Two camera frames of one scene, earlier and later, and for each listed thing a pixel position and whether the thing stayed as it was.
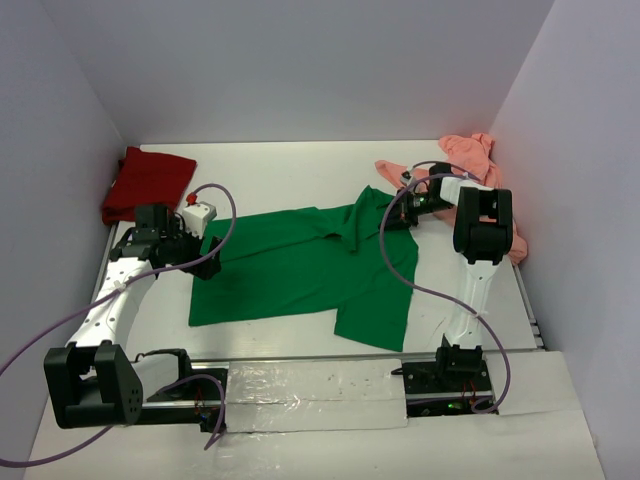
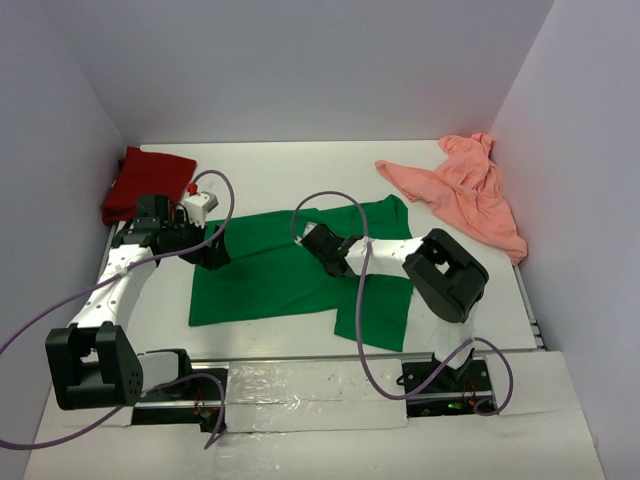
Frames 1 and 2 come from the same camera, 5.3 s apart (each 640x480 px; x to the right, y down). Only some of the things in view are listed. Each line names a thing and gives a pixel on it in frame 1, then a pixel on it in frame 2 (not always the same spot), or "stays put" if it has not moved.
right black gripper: [401, 216] -> [335, 234]
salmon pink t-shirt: [468, 157] stays put
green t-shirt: [313, 260] stays put
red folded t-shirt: [145, 178] stays put
